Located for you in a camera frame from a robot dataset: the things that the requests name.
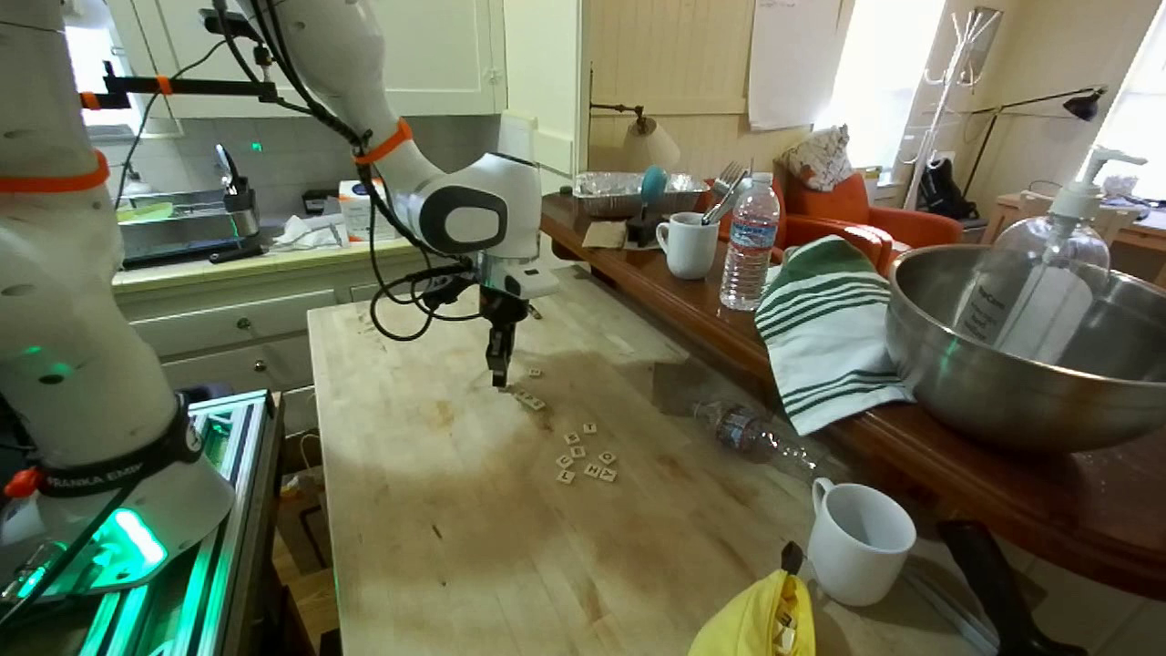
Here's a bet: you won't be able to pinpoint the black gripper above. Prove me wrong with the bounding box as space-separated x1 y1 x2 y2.
480 271 533 387

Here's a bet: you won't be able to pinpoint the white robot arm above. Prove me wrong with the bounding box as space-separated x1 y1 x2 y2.
0 0 540 610

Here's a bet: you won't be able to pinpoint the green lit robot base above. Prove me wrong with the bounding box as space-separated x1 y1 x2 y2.
0 390 282 656

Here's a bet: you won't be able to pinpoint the dark wooden side counter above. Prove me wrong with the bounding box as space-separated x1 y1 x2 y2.
542 195 1166 599

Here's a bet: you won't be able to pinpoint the white mug with spoon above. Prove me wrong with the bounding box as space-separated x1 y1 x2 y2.
655 213 718 280

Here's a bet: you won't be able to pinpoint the clear plastic bottle lying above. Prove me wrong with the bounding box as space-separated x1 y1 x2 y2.
692 400 829 479

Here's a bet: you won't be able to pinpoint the white kitchen cabinet drawers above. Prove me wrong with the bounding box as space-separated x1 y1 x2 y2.
113 246 418 390

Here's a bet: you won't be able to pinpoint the upright clear water bottle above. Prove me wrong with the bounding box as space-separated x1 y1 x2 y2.
718 171 781 310

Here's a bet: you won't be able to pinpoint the green striped white towel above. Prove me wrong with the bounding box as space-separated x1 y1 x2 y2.
755 236 912 439

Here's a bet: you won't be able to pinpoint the orange armchair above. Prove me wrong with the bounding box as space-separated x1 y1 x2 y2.
771 169 963 275

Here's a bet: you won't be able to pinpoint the yellow banana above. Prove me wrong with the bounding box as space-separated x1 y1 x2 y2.
689 543 815 656

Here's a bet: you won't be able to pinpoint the white mug near bowl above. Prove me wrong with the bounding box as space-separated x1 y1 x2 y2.
810 479 917 610

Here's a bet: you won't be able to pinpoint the white coat rack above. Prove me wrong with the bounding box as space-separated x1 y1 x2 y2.
900 0 1002 174

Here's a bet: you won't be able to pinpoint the clear pump soap bottle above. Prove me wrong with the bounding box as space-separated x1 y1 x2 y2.
955 147 1132 364

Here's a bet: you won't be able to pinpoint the large steel mixing bowl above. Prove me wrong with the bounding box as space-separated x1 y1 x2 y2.
884 246 1166 454

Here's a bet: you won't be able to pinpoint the black desk lamp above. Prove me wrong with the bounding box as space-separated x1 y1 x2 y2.
963 87 1103 191

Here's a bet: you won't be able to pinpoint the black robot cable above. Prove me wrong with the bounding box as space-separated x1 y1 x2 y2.
242 0 489 348

